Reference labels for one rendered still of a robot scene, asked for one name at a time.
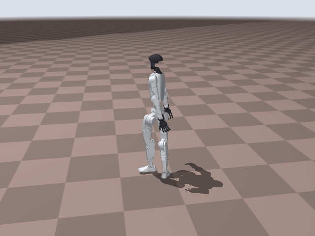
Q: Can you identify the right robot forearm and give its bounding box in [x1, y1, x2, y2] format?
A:
[162, 93, 168, 108]

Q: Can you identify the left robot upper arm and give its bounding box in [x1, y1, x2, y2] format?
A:
[149, 75, 159, 100]

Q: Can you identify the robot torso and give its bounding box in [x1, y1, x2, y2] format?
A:
[148, 71, 165, 120]

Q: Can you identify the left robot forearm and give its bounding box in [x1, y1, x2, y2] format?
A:
[152, 96, 163, 120]

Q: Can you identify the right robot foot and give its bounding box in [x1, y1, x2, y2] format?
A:
[161, 171, 171, 178]

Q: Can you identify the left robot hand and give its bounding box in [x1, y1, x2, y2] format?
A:
[158, 114, 171, 133]

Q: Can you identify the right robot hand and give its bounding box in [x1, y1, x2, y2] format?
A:
[163, 104, 173, 119]

